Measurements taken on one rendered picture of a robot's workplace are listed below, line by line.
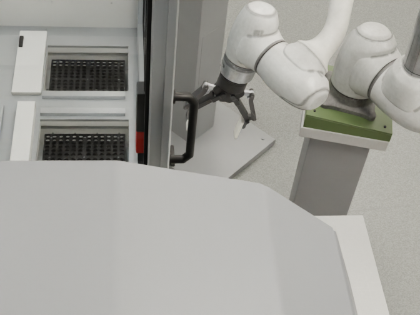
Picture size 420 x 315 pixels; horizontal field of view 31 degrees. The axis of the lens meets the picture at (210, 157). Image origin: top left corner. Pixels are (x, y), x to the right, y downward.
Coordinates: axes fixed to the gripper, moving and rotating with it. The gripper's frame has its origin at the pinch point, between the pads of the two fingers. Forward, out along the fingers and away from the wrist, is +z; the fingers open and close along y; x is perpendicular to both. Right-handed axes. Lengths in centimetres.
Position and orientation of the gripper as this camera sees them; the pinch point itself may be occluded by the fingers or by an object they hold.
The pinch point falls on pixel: (212, 128)
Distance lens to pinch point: 206.4
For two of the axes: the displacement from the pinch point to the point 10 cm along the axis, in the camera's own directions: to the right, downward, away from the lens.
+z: -2.8, 6.6, 7.0
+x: 0.6, 7.4, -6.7
